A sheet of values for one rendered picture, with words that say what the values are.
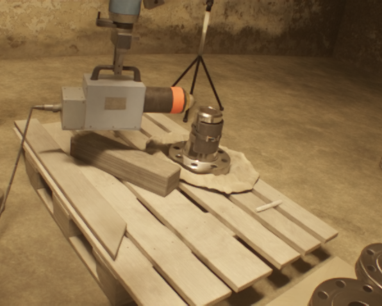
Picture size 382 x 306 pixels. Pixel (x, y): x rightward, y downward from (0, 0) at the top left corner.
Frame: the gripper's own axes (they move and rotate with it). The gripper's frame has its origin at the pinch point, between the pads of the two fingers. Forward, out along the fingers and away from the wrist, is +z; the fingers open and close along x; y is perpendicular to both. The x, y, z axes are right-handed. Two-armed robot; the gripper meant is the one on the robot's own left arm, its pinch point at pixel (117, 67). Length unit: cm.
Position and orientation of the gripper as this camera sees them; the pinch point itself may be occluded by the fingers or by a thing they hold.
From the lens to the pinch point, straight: 141.9
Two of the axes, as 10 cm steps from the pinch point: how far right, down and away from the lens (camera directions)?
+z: -1.6, 8.9, 4.3
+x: -3.3, -4.6, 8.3
